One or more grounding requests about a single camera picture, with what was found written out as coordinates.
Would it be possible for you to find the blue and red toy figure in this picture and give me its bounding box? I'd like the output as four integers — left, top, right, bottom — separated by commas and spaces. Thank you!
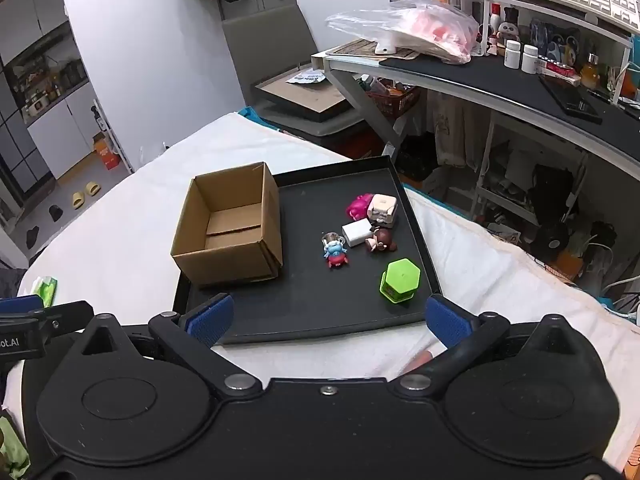
321, 232, 351, 270

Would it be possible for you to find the amber glass bottle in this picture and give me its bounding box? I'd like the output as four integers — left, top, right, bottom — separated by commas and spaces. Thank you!
581, 53, 600, 88

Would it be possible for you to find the pink bear toy figure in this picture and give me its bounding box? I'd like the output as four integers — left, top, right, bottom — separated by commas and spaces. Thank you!
346, 193, 373, 221

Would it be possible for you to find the white metal rack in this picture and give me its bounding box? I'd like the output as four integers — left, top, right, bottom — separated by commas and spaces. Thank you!
90, 100, 132, 171

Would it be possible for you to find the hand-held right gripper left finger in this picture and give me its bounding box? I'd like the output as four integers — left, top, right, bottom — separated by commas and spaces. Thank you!
75, 294, 263, 398

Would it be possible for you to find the grey chair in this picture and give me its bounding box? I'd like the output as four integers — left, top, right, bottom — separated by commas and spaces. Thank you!
221, 2, 368, 138

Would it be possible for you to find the beige cube toy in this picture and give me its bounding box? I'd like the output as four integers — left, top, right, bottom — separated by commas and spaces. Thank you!
366, 193, 398, 228

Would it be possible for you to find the white charger adapter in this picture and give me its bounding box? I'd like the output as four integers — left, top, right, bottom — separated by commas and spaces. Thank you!
342, 222, 373, 248

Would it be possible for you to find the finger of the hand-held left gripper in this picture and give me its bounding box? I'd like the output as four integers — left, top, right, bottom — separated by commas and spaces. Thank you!
27, 301, 94, 341
0, 295, 45, 317

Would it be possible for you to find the black tablet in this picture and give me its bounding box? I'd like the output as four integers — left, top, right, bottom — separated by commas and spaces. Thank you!
539, 74, 603, 125

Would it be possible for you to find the orange cardboard box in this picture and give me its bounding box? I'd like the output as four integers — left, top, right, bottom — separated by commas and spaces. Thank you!
93, 132, 122, 170

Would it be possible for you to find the brown cardboard box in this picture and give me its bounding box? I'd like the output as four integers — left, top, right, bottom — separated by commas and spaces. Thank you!
171, 161, 284, 288

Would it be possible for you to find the cream tote bag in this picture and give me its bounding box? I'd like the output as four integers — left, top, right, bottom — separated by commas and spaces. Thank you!
432, 92, 493, 168

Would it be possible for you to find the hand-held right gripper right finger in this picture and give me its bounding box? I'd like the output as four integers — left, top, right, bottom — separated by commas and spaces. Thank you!
395, 294, 583, 396

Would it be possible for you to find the black tray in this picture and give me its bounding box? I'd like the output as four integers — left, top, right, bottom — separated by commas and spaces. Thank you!
172, 155, 443, 346

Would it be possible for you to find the brown-haired doll figure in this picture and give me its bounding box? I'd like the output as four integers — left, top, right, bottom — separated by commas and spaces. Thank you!
365, 226, 399, 254

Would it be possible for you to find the brown patterned mat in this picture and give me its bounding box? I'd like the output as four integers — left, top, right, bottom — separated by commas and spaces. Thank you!
327, 39, 418, 58

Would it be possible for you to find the red basket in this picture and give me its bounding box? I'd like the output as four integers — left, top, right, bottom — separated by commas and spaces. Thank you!
365, 77, 421, 121

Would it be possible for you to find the curved black-top desk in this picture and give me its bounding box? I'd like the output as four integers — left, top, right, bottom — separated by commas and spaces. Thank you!
322, 42, 640, 181

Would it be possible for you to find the green tissue packet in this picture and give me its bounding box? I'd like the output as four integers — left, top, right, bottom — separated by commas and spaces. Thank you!
31, 275, 59, 308

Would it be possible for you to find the white kitchen cabinet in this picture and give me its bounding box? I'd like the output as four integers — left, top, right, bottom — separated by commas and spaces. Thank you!
0, 0, 126, 196

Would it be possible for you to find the black bag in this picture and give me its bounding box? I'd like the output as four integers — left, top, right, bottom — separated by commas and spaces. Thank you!
530, 162, 576, 226

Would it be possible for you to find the white printed paper packet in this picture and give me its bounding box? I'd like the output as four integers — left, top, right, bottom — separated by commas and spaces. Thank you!
286, 71, 327, 86

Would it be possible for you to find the white desk riser shelf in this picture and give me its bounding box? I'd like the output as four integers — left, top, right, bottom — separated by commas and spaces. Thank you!
482, 0, 633, 106

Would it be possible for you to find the green hexagonal container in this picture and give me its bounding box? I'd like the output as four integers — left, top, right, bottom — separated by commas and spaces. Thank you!
379, 258, 422, 306

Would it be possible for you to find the clear plastic bag with contents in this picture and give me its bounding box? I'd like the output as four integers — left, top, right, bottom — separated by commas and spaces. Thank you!
325, 0, 480, 65

